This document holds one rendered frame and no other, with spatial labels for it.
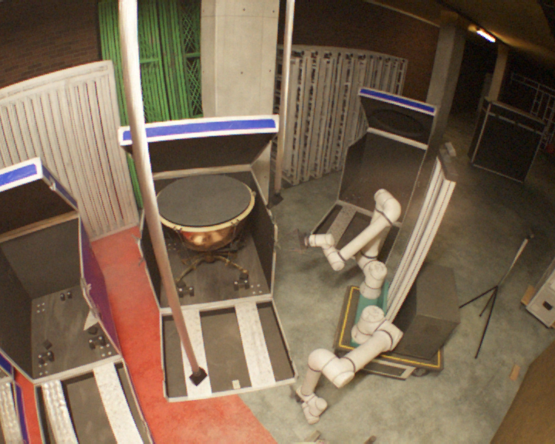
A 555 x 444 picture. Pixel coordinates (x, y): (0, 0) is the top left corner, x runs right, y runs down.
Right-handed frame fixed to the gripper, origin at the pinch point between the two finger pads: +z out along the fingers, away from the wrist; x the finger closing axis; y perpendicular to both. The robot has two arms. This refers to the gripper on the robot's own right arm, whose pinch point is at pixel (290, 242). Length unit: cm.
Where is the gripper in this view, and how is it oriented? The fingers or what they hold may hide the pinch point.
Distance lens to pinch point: 237.7
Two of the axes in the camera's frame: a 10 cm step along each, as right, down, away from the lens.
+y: -4.1, 3.1, -8.6
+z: -8.9, 0.7, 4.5
